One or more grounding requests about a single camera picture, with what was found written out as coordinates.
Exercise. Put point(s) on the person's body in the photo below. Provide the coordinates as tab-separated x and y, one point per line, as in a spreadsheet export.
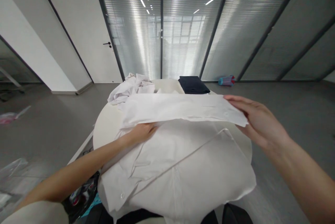
146	216

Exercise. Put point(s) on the blue and pink basket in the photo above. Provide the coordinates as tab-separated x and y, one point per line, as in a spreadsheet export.
226	81

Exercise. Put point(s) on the person's right fingers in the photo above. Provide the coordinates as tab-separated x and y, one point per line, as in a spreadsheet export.
239	100

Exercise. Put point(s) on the person's right hand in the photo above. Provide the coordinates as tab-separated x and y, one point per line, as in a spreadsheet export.
264	124

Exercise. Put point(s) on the glass partition with blinds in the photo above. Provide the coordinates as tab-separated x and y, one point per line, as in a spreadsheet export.
209	24

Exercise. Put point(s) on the white round table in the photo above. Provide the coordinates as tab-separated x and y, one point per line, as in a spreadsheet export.
108	127

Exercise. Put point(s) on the clear plastic bag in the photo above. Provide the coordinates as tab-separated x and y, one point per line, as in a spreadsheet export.
15	179

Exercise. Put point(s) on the person's left fingers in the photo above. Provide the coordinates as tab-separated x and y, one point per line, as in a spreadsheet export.
152	129

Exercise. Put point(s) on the pink plastic bag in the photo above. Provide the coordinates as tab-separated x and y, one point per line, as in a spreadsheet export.
9	117

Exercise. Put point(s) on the person's left hand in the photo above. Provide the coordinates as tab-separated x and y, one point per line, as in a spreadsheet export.
140	132

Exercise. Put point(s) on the crumpled white garment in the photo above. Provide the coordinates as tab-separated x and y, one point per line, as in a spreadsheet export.
125	90

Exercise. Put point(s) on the white button shirt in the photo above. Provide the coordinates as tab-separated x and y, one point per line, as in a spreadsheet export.
183	161

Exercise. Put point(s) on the black patterned bag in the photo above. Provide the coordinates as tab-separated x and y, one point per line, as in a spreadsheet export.
83	195

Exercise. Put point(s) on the folded dark navy garment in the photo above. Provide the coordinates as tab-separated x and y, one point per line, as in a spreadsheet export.
193	85

